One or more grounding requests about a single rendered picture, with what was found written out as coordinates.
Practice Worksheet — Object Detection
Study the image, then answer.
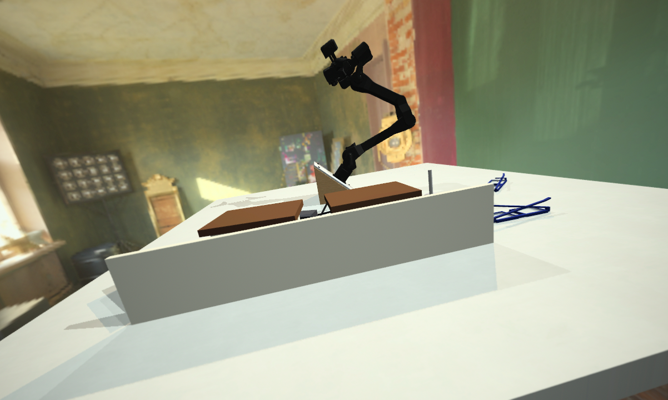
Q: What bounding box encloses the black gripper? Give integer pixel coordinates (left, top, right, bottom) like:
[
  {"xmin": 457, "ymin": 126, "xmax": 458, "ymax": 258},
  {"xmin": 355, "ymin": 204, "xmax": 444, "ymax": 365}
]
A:
[{"xmin": 321, "ymin": 39, "xmax": 352, "ymax": 89}]

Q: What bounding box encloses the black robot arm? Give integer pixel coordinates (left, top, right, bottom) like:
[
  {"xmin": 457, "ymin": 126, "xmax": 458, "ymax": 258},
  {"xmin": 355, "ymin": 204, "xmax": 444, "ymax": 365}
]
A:
[{"xmin": 323, "ymin": 42, "xmax": 416, "ymax": 184}]

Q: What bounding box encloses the white rectangular panel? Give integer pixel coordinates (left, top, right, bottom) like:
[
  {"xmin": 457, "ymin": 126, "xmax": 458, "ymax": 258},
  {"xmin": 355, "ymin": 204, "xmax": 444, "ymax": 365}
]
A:
[{"xmin": 105, "ymin": 183, "xmax": 494, "ymax": 325}]

